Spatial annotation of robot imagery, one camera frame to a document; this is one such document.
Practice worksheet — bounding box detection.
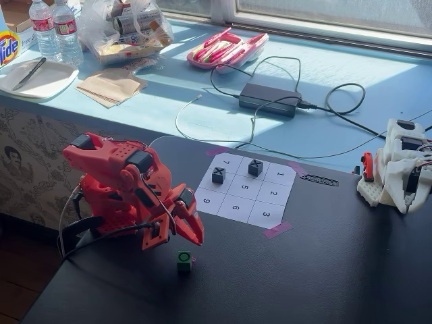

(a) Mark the orange trigger on white arm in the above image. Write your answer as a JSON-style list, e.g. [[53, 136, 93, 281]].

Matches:
[[360, 151, 374, 183]]

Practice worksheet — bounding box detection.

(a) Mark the white Tide detergent box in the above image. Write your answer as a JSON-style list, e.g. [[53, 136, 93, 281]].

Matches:
[[0, 0, 38, 70]]

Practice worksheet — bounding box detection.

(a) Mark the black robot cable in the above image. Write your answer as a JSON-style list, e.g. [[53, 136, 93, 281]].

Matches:
[[59, 221, 159, 263]]

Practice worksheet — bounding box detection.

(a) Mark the black plastic knife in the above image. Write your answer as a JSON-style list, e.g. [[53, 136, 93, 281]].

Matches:
[[11, 57, 47, 91]]

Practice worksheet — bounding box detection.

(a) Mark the clear water bottle red label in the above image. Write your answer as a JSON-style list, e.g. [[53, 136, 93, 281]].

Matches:
[[28, 0, 63, 63], [52, 0, 84, 67]]

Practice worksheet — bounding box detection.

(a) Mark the black toothed strip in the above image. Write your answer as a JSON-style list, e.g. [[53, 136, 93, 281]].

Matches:
[[299, 173, 340, 187]]

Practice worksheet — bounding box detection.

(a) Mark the brown cardboard box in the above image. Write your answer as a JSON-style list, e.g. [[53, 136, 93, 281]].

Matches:
[[5, 0, 82, 34]]

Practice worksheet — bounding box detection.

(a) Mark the black power adapter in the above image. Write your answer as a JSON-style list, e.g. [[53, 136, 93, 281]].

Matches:
[[238, 82, 303, 118]]

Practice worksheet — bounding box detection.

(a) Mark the brown paper napkin stack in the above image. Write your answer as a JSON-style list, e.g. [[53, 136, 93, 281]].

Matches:
[[74, 68, 149, 109]]

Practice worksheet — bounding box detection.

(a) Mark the clear plastic bag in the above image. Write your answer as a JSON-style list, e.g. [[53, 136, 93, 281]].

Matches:
[[78, 0, 175, 67]]

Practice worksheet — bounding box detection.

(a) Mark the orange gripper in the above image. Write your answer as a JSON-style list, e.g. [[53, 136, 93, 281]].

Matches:
[[161, 184, 205, 246]]

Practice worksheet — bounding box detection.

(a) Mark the pink pen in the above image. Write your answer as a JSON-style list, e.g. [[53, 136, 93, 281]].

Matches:
[[204, 27, 233, 47]]

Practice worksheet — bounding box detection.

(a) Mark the printed can in bag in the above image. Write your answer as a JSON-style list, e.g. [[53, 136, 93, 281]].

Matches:
[[113, 9, 163, 34]]

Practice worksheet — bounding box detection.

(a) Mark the thin white cable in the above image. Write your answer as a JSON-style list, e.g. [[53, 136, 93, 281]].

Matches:
[[148, 94, 387, 159]]

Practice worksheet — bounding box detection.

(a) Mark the black mains cable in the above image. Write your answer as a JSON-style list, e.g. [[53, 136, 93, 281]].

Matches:
[[296, 82, 432, 140]]

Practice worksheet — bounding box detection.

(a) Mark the green cube with circle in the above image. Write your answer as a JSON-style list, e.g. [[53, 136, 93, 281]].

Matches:
[[175, 250, 193, 272]]

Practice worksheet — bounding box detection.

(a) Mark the white printed snack packet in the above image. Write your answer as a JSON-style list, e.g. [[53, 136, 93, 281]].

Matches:
[[121, 55, 166, 74]]

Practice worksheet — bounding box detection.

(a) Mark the black cable to table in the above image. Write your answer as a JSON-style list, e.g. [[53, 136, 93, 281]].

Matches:
[[234, 96, 303, 149]]

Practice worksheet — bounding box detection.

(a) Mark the white plate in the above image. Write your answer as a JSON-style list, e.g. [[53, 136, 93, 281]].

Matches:
[[0, 59, 80, 99]]

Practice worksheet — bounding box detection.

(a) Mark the black adapter cable loop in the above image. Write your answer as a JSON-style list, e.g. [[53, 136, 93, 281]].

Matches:
[[211, 55, 303, 102]]

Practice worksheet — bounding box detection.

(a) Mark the printed food box in bag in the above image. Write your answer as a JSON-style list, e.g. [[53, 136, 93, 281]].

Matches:
[[94, 42, 163, 65]]

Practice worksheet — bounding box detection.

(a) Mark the white numbered grid sheet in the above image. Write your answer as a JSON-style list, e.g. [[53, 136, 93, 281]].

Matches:
[[194, 152, 298, 226]]

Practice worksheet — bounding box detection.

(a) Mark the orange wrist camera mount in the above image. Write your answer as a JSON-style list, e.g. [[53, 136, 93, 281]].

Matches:
[[140, 215, 169, 251]]

